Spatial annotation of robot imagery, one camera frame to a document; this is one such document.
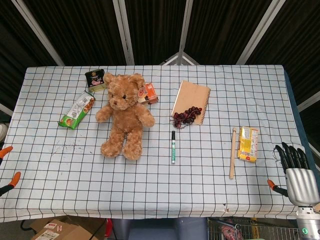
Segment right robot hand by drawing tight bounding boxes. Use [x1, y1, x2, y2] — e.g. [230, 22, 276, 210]
[267, 141, 320, 207]

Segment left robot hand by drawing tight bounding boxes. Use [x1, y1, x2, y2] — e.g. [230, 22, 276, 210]
[0, 146, 22, 198]

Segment brown plush teddy bear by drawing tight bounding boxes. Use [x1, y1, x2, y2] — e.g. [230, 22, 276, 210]
[95, 72, 156, 161]

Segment white rounded object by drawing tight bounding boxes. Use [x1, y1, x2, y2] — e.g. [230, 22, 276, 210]
[0, 122, 9, 143]

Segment yellow biscuit packet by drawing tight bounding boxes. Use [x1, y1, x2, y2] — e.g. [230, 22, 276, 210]
[236, 126, 260, 164]

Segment brown cardboard box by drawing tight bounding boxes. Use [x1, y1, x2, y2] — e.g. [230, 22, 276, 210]
[29, 216, 106, 240]

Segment wooden stick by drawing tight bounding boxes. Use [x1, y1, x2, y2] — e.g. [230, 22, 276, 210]
[229, 127, 238, 180]

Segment green white snack packet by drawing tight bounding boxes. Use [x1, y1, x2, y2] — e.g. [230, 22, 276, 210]
[58, 90, 97, 130]

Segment white blue checkered tablecloth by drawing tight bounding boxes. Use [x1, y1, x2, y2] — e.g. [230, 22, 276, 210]
[0, 65, 312, 223]

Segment green white marker pen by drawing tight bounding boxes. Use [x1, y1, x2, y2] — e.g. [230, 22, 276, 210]
[170, 130, 177, 165]

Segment dark red grape bunch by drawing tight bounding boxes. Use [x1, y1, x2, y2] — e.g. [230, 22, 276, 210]
[169, 106, 203, 130]

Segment black snack packet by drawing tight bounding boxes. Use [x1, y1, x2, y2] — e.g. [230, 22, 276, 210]
[84, 69, 109, 93]

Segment brown spiral notebook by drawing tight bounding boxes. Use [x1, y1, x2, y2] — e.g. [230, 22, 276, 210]
[171, 80, 211, 126]

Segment blue plastic stool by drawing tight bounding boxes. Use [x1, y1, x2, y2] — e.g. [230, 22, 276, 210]
[111, 216, 209, 240]

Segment small orange carton box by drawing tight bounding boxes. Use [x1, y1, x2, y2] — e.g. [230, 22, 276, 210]
[137, 82, 160, 105]

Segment metal wire basket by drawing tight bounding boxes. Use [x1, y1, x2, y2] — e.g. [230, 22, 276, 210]
[207, 216, 301, 240]

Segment white frame bar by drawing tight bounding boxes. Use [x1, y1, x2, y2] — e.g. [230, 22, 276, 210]
[11, 0, 65, 67]
[177, 0, 194, 65]
[296, 91, 320, 112]
[236, 0, 287, 65]
[112, 0, 135, 66]
[0, 102, 13, 117]

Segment white frame foot brace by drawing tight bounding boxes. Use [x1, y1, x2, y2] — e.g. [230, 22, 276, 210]
[159, 52, 200, 66]

